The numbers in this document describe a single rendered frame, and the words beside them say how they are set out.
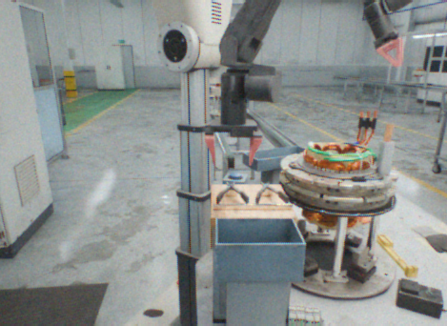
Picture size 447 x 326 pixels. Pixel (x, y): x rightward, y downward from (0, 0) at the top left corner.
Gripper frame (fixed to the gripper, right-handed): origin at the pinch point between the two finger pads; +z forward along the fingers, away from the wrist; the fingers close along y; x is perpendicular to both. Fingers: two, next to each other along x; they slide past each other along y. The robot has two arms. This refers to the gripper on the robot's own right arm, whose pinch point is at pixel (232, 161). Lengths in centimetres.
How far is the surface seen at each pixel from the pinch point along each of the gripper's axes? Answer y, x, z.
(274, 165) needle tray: 17.7, 37.0, 13.9
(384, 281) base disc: 43, 3, 36
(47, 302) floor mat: -102, 89, 119
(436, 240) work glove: 72, 25, 37
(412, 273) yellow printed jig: 54, 7, 37
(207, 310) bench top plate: -5.8, -4.7, 38.6
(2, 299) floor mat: -130, 92, 119
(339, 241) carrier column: 29.5, 3.5, 23.8
